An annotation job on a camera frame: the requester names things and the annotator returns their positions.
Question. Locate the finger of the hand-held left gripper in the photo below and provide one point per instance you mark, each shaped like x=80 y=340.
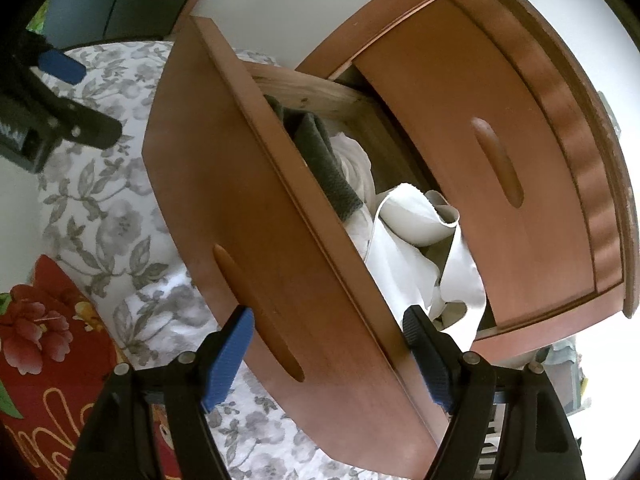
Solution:
x=95 y=130
x=62 y=67

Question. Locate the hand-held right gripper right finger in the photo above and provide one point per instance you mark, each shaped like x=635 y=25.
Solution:
x=430 y=360

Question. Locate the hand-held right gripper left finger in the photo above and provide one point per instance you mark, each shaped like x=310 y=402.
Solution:
x=227 y=355

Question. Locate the white cloth garment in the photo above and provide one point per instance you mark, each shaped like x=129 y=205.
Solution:
x=415 y=260

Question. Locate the brown wooden drawer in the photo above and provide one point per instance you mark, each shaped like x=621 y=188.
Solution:
x=240 y=200
x=450 y=110

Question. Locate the closed brown wooden drawer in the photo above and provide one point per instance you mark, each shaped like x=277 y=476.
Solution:
x=450 y=110

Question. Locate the grey floral bedsheet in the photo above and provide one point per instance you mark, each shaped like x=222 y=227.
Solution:
x=100 y=200

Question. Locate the dark grey refrigerator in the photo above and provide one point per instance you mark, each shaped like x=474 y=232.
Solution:
x=125 y=0

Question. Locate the red floral blanket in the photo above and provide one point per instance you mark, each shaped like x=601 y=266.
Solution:
x=45 y=340

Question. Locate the white rolled cloth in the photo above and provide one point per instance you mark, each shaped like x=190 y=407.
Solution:
x=352 y=165

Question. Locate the dark grey knit cloth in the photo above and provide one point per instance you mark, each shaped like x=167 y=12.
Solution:
x=320 y=155

